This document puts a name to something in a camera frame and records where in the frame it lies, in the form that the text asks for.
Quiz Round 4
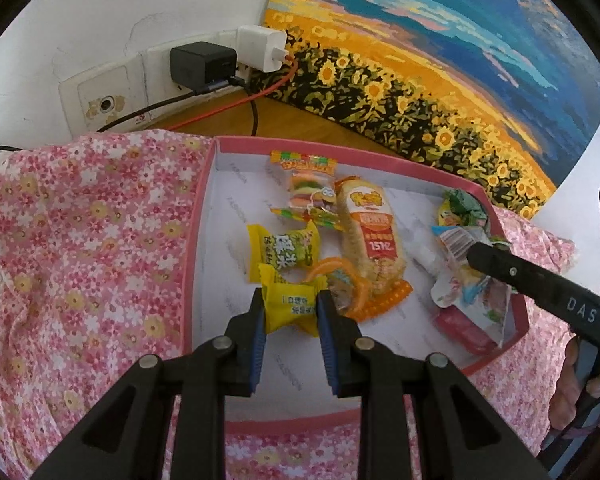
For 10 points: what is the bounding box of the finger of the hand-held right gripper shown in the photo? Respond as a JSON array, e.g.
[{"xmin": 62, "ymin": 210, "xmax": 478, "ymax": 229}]
[{"xmin": 466, "ymin": 241, "xmax": 548, "ymax": 303}]

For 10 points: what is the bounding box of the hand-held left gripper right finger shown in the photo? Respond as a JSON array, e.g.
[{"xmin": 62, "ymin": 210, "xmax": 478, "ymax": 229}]
[{"xmin": 316, "ymin": 289, "xmax": 551, "ymax": 480}]

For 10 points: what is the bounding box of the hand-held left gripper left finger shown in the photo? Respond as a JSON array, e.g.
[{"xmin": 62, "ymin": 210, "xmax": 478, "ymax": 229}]
[{"xmin": 30, "ymin": 287, "xmax": 268, "ymax": 480}]

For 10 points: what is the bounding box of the purple lid pudding cup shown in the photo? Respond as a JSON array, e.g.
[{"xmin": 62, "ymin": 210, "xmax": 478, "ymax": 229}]
[{"xmin": 432, "ymin": 260, "xmax": 513, "ymax": 348}]

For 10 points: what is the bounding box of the blue white snack wrapper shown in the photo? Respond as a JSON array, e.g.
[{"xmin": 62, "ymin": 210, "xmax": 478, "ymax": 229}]
[{"xmin": 431, "ymin": 225, "xmax": 487, "ymax": 267}]

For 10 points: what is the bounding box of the green snack packet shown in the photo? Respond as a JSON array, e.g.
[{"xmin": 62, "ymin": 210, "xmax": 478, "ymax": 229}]
[{"xmin": 450, "ymin": 187, "xmax": 492, "ymax": 241}]

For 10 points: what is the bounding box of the pink cardboard box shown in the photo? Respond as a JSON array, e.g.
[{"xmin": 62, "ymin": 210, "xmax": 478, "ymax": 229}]
[{"xmin": 180, "ymin": 135, "xmax": 531, "ymax": 438}]

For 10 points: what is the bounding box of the orange rice cracker packet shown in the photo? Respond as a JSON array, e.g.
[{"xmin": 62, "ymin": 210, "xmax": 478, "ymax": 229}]
[{"xmin": 335, "ymin": 176, "xmax": 414, "ymax": 322}]

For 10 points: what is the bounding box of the person's right hand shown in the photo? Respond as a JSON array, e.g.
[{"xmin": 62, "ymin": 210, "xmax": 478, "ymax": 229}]
[{"xmin": 550, "ymin": 335, "xmax": 600, "ymax": 433}]

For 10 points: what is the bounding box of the orange clear jelly packet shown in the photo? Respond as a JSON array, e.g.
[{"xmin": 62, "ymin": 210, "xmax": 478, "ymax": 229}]
[{"xmin": 302, "ymin": 257, "xmax": 371, "ymax": 319}]

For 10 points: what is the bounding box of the pink red snack packet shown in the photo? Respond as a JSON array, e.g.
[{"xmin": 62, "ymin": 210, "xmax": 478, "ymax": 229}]
[{"xmin": 435, "ymin": 305, "xmax": 497, "ymax": 357}]

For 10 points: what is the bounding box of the yellow green candy packet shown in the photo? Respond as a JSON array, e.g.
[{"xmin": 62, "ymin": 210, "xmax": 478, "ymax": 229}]
[{"xmin": 246, "ymin": 221, "xmax": 320, "ymax": 282}]

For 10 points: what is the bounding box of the burger gummy packet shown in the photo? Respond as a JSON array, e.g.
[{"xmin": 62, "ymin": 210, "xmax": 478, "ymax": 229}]
[{"xmin": 270, "ymin": 150, "xmax": 339, "ymax": 224}]

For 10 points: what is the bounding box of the pink floral blanket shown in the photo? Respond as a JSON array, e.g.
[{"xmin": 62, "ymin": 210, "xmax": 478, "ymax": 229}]
[{"xmin": 0, "ymin": 130, "xmax": 578, "ymax": 480}]

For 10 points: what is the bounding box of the sunflower field painting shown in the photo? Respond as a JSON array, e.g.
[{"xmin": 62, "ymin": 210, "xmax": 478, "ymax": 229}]
[{"xmin": 262, "ymin": 0, "xmax": 600, "ymax": 221}]

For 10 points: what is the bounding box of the black charger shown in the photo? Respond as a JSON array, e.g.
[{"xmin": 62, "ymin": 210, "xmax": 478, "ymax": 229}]
[{"xmin": 170, "ymin": 42, "xmax": 239, "ymax": 93}]

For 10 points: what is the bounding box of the white charger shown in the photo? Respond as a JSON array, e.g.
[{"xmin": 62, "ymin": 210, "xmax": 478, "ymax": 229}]
[{"xmin": 237, "ymin": 25, "xmax": 287, "ymax": 74}]

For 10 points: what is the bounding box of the black charger cable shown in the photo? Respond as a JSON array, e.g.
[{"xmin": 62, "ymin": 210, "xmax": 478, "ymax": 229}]
[{"xmin": 87, "ymin": 75, "xmax": 259, "ymax": 137}]

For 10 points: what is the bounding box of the red cable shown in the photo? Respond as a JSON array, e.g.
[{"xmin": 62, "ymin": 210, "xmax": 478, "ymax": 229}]
[{"xmin": 170, "ymin": 52, "xmax": 299, "ymax": 131}]

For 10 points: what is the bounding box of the white coaxial wall socket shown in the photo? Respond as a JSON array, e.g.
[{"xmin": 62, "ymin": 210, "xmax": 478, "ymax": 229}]
[{"xmin": 59, "ymin": 57, "xmax": 148, "ymax": 133}]

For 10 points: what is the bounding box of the white wall power socket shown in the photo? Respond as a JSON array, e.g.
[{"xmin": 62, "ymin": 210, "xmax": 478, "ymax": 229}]
[{"xmin": 140, "ymin": 30, "xmax": 255, "ymax": 111}]

